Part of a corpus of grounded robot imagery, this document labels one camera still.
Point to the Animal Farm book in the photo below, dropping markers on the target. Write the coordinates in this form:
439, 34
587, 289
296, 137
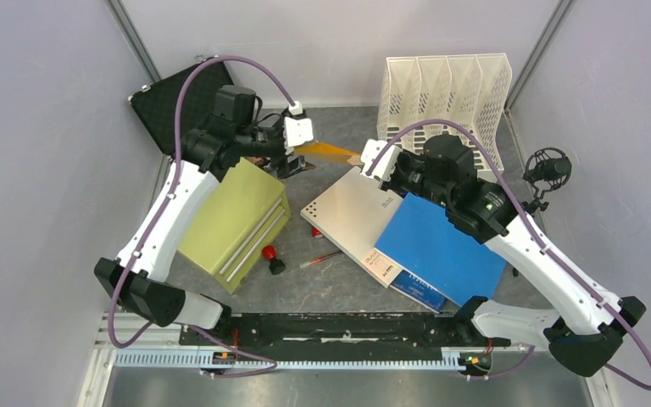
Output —
413, 287

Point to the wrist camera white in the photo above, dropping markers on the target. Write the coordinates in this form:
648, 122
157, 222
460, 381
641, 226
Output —
379, 160
298, 127

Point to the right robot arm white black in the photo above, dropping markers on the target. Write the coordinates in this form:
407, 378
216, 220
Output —
586, 324

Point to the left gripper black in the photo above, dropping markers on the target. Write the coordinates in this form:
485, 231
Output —
286, 170

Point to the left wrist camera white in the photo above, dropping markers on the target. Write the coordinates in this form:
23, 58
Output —
298, 127

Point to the red pen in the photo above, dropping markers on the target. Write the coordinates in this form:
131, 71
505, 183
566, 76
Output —
319, 259

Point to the white paper box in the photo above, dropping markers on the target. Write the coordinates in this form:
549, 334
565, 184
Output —
353, 213

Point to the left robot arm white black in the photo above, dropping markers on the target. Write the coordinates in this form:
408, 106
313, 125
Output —
136, 278

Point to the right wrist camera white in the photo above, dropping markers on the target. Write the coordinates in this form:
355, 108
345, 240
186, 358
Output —
379, 160

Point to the blue plastic folder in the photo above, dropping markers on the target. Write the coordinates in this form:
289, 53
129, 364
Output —
421, 240

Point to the orange plastic folder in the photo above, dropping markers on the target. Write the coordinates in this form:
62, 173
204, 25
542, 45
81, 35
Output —
329, 153

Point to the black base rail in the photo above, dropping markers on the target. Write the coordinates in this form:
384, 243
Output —
350, 336

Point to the white file organizer rack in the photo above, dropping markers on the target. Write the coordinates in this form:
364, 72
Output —
468, 89

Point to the black microphone on tripod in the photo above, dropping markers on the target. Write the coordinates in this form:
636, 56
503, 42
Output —
546, 170

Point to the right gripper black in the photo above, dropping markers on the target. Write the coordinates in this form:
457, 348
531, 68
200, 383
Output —
392, 182

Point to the red black stamp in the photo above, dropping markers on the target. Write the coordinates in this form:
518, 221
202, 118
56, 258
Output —
276, 265

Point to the green drawer cabinet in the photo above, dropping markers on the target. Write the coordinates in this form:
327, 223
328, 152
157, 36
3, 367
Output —
244, 214

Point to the black poker chip case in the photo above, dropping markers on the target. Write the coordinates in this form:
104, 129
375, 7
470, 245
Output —
155, 106

